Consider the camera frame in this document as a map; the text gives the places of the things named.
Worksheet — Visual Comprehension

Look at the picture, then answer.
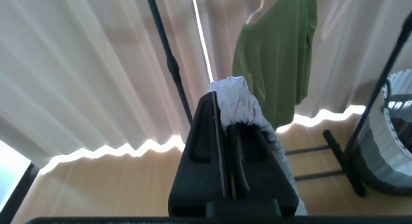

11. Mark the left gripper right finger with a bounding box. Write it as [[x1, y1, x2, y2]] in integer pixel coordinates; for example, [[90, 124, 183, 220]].
[[227, 122, 299, 216]]

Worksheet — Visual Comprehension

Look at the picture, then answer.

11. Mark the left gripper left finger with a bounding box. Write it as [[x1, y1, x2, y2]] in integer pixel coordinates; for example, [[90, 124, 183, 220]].
[[167, 91, 228, 217]]

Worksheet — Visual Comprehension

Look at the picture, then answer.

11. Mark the pale grey garment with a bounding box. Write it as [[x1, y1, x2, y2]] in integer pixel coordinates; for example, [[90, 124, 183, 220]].
[[208, 75, 308, 216]]

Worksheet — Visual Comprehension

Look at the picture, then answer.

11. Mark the green printed t-shirt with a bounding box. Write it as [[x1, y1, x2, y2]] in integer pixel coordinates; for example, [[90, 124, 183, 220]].
[[232, 0, 319, 130]]

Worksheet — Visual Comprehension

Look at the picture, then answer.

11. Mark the black clothes rack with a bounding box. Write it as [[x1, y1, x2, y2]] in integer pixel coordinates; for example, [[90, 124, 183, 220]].
[[144, 0, 412, 198]]

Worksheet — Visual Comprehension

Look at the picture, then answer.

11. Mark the white laundry basket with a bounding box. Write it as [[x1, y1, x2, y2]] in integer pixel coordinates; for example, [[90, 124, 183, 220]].
[[352, 69, 412, 196]]

